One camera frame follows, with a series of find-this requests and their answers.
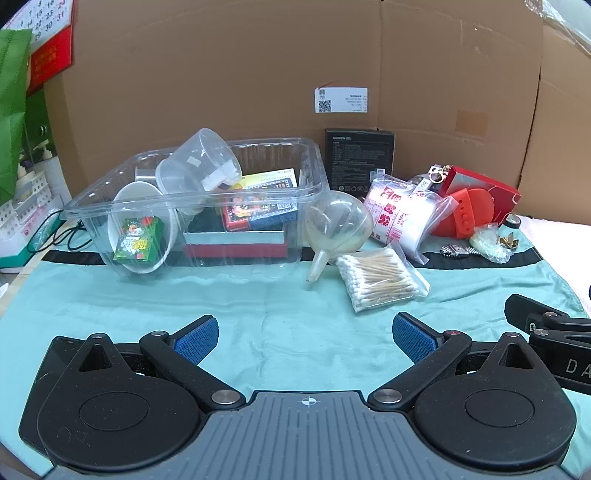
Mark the teal cloth mat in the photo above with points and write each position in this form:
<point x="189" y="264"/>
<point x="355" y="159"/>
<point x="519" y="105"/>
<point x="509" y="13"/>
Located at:
<point x="277" y="314"/>

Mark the clear plastic container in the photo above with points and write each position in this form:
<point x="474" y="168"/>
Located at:
<point x="207" y="272"/>

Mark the white green carton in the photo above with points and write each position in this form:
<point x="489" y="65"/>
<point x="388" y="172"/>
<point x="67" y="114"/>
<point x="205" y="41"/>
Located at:
<point x="18" y="256"/>

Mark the red printed plastic bag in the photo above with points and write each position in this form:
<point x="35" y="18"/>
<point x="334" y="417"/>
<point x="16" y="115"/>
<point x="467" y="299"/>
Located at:
<point x="397" y="212"/>

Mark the white pump bottle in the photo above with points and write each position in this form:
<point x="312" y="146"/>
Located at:
<point x="41" y="145"/>

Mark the small bag of white beads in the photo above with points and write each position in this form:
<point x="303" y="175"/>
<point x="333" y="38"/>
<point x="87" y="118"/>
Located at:
<point x="485" y="242"/>

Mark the metal wrist watch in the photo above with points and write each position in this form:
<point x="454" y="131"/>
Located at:
<point x="457" y="250"/>

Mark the green fabric bag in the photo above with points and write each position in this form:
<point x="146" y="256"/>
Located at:
<point x="11" y="115"/>

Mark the bag of cotton swabs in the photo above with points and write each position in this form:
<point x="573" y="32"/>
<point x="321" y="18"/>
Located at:
<point x="374" y="279"/>

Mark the red blue card box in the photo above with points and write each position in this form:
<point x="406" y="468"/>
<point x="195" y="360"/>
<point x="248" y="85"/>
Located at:
<point x="258" y="210"/>

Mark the red wall calendar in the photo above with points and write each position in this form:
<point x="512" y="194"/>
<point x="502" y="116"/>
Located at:
<point x="51" y="60"/>

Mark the red silicone pad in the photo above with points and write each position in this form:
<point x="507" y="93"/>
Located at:
<point x="471" y="207"/>

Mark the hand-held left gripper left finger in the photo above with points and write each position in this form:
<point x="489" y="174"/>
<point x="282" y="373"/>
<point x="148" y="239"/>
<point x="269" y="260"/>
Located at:
<point x="198" y="339"/>

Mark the white shipping label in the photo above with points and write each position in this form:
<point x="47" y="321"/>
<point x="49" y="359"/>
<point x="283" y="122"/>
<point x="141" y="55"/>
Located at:
<point x="341" y="99"/>

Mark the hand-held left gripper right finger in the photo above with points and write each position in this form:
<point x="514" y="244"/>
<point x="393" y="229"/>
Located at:
<point x="415" y="339"/>

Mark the red gift box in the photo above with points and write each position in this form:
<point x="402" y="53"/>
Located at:
<point x="503" y="198"/>

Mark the white plastic basket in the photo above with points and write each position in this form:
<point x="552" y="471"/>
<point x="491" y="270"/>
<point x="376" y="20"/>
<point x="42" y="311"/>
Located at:
<point x="27" y="194"/>

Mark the yellow white printed box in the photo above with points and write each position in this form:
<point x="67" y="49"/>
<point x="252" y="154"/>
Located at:
<point x="270" y="179"/>

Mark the clear plastic cup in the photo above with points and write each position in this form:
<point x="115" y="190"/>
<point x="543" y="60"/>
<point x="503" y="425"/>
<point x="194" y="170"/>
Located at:
<point x="198" y="157"/>

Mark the large cardboard box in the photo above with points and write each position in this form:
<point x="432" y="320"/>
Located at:
<point x="231" y="69"/>

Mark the white bowl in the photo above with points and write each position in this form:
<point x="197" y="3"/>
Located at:
<point x="138" y="198"/>

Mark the small green printed box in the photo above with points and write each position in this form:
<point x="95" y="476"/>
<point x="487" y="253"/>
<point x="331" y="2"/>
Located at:
<point x="138" y="240"/>

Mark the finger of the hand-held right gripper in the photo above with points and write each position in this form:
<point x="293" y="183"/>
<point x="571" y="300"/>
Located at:
<point x="535" y="307"/>

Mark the black product box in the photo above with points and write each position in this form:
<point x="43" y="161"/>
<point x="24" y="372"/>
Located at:
<point x="360" y="157"/>

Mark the clear plastic funnel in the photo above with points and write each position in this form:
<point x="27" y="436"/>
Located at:
<point x="339" y="221"/>

